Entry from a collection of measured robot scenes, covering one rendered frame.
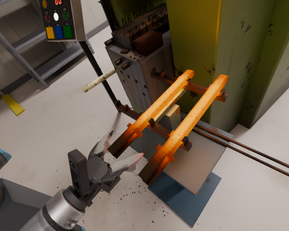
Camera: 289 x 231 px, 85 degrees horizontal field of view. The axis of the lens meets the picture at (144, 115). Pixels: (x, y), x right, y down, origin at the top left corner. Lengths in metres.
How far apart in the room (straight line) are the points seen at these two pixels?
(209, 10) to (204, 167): 0.57
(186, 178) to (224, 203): 0.71
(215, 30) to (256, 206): 1.12
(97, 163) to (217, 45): 0.60
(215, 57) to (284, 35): 0.46
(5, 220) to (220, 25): 1.35
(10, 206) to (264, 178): 1.57
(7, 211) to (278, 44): 1.65
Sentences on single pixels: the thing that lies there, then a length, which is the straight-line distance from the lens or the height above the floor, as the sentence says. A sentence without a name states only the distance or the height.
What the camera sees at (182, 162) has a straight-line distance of 0.70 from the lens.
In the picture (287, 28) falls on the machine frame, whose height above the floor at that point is 0.85.
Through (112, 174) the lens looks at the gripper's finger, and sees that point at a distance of 0.44.
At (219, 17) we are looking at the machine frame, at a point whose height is 1.07.
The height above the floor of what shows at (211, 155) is 0.68.
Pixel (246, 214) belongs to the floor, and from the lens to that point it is 1.37.
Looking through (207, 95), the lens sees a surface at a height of 0.95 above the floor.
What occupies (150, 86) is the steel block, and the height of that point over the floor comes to 0.76.
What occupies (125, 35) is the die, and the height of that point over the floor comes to 0.99.
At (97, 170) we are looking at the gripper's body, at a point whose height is 0.95.
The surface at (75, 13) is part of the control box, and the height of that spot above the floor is 1.09.
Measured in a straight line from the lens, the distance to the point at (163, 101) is 0.52.
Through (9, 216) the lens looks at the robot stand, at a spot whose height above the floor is 0.54.
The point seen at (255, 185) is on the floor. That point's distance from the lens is 1.44.
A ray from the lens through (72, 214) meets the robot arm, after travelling 0.47.
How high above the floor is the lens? 1.32
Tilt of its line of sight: 47 degrees down
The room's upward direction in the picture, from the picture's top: 21 degrees counter-clockwise
